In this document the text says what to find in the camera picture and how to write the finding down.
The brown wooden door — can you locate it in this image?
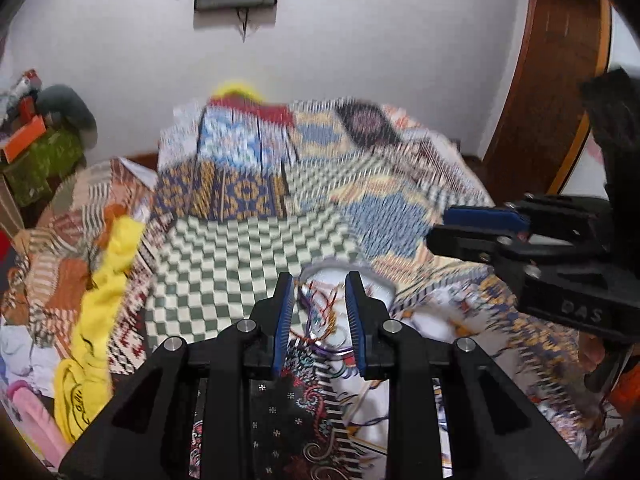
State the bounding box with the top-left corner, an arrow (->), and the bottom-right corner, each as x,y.
483,0 -> 611,203

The patchwork patterned bedspread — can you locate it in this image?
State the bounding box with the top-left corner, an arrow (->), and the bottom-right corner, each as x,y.
106,96 -> 626,480

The grey-green plush cushion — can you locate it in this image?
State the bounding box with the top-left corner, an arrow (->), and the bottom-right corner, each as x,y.
36,84 -> 98,150

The brown striped blanket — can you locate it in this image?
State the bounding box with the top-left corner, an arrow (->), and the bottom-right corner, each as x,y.
1,158 -> 153,358

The yellow pillow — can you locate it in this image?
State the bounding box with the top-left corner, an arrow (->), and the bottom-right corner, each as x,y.
210,80 -> 265,103

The green patterned box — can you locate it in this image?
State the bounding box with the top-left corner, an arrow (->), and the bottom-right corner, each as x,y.
1,128 -> 84,208

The purple heart-shaped tin box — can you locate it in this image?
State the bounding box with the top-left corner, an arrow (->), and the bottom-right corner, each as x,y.
291,258 -> 396,360

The yellow cloth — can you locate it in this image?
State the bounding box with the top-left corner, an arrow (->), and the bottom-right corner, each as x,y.
53,216 -> 144,444

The orange box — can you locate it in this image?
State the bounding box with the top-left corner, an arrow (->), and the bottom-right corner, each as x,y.
1,115 -> 47,164

